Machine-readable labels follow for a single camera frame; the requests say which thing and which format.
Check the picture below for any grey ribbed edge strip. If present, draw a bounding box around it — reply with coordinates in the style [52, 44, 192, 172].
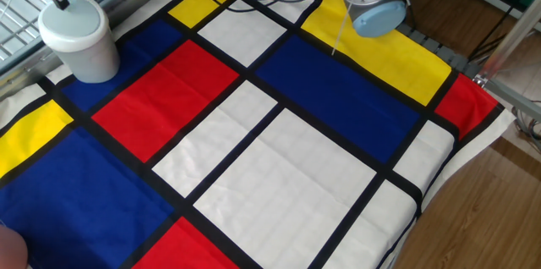
[395, 21, 483, 80]

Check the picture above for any white plastic cup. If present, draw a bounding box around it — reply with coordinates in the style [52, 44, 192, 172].
[37, 0, 121, 85]

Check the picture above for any Mondrian colour block tablecloth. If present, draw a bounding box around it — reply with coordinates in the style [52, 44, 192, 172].
[0, 0, 516, 269]

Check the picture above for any pinkish blurred foreground object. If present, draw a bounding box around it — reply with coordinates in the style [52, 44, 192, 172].
[0, 222, 30, 269]

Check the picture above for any aluminium table edge rail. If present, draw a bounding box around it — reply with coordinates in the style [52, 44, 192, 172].
[0, 0, 187, 102]

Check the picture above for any metal wire rack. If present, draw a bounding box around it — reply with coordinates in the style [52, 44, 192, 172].
[0, 0, 128, 65]

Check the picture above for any black floor cable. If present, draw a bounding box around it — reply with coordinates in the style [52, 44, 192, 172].
[467, 0, 533, 63]

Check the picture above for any tangled thin cable bundle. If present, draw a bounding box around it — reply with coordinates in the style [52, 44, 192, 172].
[511, 102, 541, 154]

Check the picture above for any aluminium frame profile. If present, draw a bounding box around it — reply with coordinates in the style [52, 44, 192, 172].
[473, 0, 541, 123]

